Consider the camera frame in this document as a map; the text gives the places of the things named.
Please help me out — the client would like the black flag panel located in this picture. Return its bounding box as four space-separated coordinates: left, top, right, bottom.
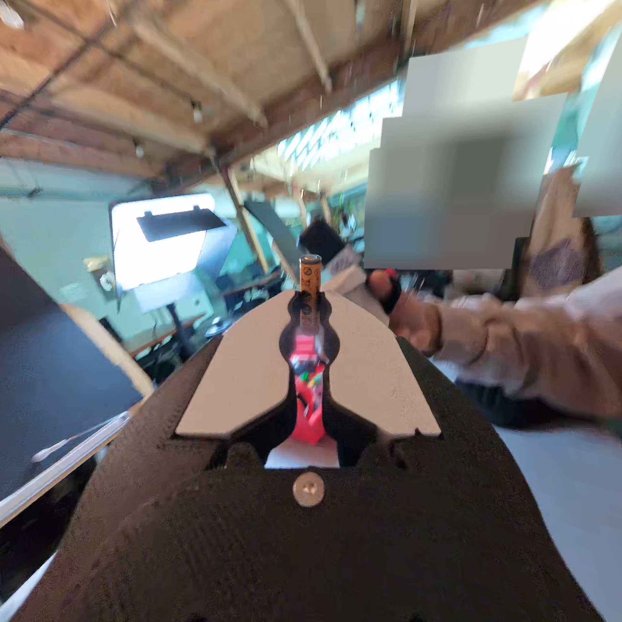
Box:
243 198 303 273

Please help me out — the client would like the metal page holder wire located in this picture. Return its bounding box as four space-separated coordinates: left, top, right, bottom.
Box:
31 413 132 462

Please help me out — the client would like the red plastic bin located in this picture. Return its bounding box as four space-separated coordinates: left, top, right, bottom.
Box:
288 333 327 445

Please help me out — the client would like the black light stand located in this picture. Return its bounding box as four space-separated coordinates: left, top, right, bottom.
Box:
165 301 195 360

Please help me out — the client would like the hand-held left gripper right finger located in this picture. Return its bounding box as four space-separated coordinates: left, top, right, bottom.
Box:
321 290 443 438

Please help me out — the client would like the white light panel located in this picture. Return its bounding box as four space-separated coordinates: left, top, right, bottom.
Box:
109 193 239 312

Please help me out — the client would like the orange and black battery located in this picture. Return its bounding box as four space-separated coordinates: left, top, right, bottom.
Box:
299 254 323 336

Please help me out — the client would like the person's right forearm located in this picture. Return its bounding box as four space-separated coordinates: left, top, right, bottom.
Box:
430 265 622 421

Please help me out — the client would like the person's right hand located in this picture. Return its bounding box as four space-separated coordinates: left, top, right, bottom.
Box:
367 268 440 355

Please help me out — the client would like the black tablet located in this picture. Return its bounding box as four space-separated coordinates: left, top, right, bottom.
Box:
0 248 144 501

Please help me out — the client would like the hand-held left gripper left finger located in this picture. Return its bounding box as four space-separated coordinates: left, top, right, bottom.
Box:
174 289 299 438

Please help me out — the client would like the dark quilted clothing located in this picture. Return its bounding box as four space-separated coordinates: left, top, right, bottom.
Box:
452 379 608 428

